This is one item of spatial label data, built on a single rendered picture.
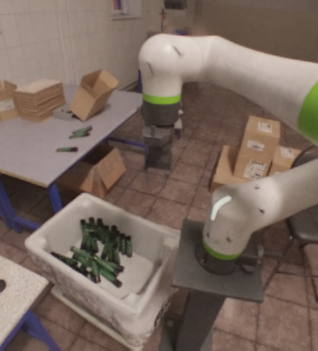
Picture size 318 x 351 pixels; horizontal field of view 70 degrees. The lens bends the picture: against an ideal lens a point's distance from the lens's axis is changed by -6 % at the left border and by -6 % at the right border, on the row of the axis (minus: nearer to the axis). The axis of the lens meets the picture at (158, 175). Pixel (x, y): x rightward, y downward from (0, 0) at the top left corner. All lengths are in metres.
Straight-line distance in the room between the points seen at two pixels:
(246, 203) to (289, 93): 0.30
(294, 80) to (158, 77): 0.27
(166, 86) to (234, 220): 0.34
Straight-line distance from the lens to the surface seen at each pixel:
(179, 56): 0.54
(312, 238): 1.46
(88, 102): 1.92
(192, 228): 0.85
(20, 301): 0.97
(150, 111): 0.57
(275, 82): 0.43
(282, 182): 0.67
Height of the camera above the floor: 1.55
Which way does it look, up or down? 37 degrees down
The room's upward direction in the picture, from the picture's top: 3 degrees clockwise
